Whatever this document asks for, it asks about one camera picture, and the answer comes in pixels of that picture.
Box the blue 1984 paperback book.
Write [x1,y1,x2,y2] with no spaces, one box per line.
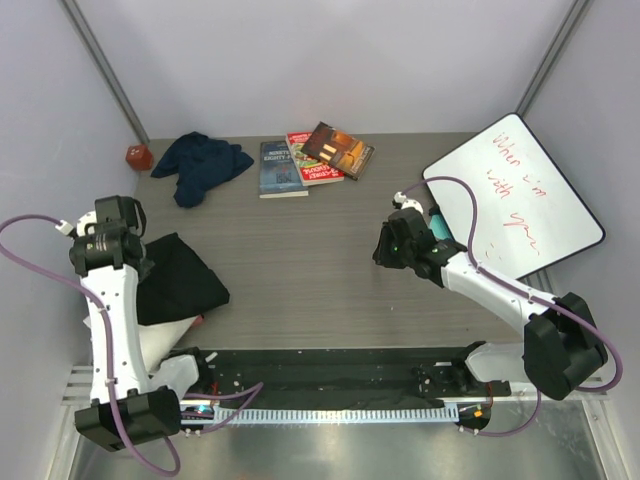
[259,141,309,199]

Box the black t shirt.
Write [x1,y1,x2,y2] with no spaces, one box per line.
[136,233,230,326]

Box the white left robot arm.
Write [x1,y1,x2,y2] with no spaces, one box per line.
[69,196,213,452]

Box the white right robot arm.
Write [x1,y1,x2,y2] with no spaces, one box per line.
[373,208,608,400]

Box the white perforated cable rail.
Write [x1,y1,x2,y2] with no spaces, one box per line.
[230,404,459,426]

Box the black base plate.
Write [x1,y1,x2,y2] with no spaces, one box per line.
[190,347,511,410]

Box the white folded t shirt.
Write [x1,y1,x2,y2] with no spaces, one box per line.
[139,316,197,374]

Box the red cover book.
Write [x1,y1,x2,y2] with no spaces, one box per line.
[285,132,344,187]

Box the white dry-erase board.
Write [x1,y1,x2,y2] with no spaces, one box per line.
[423,113,605,279]

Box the navy blue t shirt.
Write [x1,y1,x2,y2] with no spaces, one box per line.
[151,132,254,208]

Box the dark cover paperback book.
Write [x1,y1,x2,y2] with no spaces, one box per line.
[302,122,375,181]

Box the teal cutting mat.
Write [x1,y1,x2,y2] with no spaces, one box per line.
[429,211,454,240]

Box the small red cube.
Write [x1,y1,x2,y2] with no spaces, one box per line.
[125,144,154,171]

